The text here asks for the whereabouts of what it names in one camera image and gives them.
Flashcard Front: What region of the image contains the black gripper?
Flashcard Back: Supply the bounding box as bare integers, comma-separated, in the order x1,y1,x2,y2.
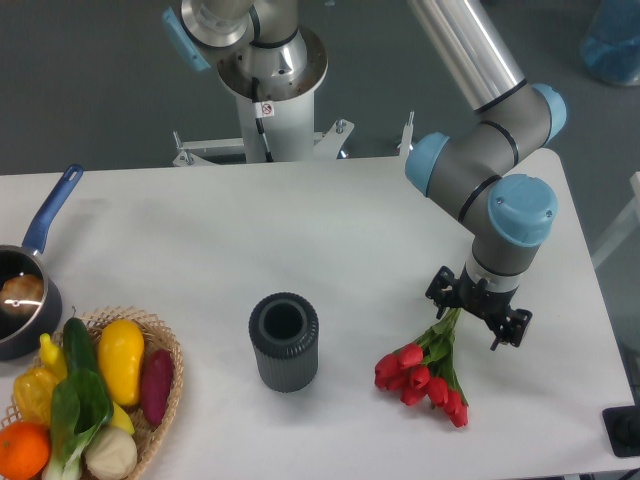
425,263,533,350

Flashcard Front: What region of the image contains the red tulip bouquet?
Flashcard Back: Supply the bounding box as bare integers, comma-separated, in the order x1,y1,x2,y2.
374,308,469,428

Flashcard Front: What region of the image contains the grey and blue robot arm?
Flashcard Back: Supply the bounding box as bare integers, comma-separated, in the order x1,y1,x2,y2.
162,1,566,346

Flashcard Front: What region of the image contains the black device at edge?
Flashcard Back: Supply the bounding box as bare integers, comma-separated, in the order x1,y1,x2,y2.
602,405,639,458

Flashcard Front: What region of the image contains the dark grey ribbed vase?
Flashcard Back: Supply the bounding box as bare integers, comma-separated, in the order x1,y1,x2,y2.
248,292,319,393

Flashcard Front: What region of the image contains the blue transparent container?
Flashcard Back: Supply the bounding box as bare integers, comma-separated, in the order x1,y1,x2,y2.
580,0,639,87

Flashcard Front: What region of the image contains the woven wicker basket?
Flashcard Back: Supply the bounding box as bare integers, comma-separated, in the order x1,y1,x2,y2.
1,307,183,479

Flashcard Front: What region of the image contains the purple sweet potato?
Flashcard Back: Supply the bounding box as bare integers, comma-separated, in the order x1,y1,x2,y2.
140,349,174,427

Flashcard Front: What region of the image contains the yellow squash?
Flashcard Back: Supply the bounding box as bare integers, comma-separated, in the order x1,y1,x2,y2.
97,319,145,407

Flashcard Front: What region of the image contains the beige garlic bulb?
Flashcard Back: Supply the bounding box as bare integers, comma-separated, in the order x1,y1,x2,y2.
85,427,137,480

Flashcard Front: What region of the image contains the green cucumber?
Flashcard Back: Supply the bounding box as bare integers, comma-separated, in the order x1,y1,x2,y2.
62,317,100,374

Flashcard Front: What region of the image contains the green bok choy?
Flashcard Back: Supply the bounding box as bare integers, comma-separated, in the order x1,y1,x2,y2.
43,368,113,479

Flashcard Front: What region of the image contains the small yellow gourd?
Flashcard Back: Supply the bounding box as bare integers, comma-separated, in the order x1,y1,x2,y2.
39,333,67,380

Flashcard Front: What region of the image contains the yellow bell pepper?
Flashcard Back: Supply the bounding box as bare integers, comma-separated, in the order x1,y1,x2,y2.
13,367,59,428

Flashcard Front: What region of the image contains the brown meat patty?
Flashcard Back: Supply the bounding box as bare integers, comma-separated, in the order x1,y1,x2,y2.
1,274,44,317

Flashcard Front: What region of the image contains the orange fruit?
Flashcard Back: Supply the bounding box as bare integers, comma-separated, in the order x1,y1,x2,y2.
1,421,51,479

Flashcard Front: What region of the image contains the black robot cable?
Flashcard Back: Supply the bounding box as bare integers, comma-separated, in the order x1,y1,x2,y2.
251,75,275,164

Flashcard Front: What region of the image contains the blue handled saucepan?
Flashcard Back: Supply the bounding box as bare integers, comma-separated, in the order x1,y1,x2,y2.
1,164,84,361

